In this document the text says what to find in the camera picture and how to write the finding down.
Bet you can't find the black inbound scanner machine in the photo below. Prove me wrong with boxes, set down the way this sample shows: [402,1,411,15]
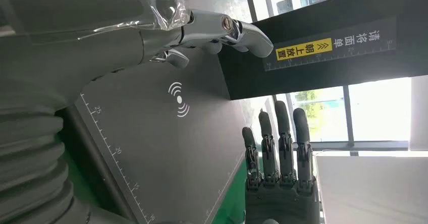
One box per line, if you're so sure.
[63,0,428,224]

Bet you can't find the green table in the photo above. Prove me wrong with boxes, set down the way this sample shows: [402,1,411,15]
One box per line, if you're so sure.
[62,132,265,224]

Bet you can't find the scanner label with yellow sticker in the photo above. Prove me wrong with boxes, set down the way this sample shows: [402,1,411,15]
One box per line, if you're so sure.
[264,17,398,72]

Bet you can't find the window with dark frame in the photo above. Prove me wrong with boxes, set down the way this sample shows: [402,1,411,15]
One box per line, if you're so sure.
[242,0,428,156]

